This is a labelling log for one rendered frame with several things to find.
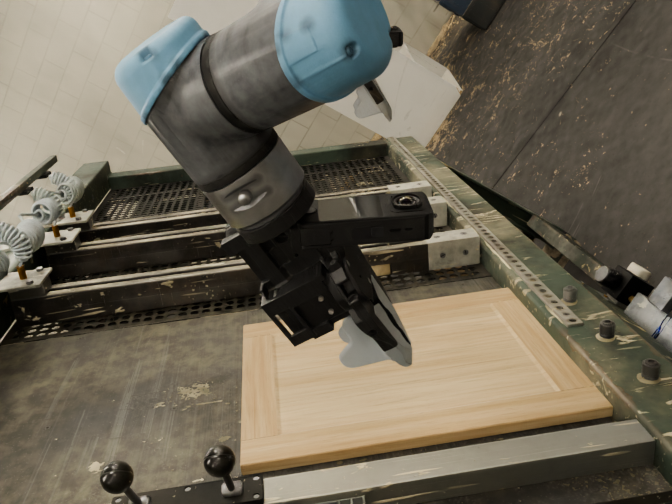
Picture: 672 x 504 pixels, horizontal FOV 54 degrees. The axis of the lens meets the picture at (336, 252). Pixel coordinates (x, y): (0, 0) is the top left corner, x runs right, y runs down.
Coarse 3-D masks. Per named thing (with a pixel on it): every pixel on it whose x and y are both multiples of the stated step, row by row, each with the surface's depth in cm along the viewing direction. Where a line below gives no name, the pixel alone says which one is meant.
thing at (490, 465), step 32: (480, 448) 90; (512, 448) 89; (544, 448) 89; (576, 448) 88; (608, 448) 88; (640, 448) 88; (288, 480) 88; (320, 480) 87; (352, 480) 86; (384, 480) 86; (416, 480) 86; (448, 480) 86; (480, 480) 87; (512, 480) 87; (544, 480) 88
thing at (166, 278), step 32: (0, 224) 142; (32, 256) 146; (384, 256) 152; (416, 256) 153; (448, 256) 154; (0, 288) 143; (32, 288) 145; (64, 288) 150; (96, 288) 147; (128, 288) 148; (160, 288) 148; (192, 288) 149; (224, 288) 150; (256, 288) 151; (32, 320) 148; (64, 320) 148
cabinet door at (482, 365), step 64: (448, 320) 129; (512, 320) 126; (256, 384) 114; (320, 384) 112; (384, 384) 111; (448, 384) 109; (512, 384) 107; (576, 384) 105; (256, 448) 98; (320, 448) 96; (384, 448) 97
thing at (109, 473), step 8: (112, 464) 76; (120, 464) 76; (128, 464) 77; (104, 472) 75; (112, 472) 75; (120, 472) 75; (128, 472) 76; (104, 480) 75; (112, 480) 75; (120, 480) 75; (128, 480) 76; (104, 488) 75; (112, 488) 75; (120, 488) 75; (128, 488) 76; (128, 496) 80; (136, 496) 82; (144, 496) 85
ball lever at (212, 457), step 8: (216, 448) 77; (224, 448) 77; (208, 456) 76; (216, 456) 76; (224, 456) 76; (232, 456) 77; (208, 464) 76; (216, 464) 76; (224, 464) 76; (232, 464) 77; (208, 472) 76; (216, 472) 76; (224, 472) 76; (224, 480) 81; (232, 480) 83; (224, 488) 85; (232, 488) 84; (240, 488) 85; (224, 496) 84
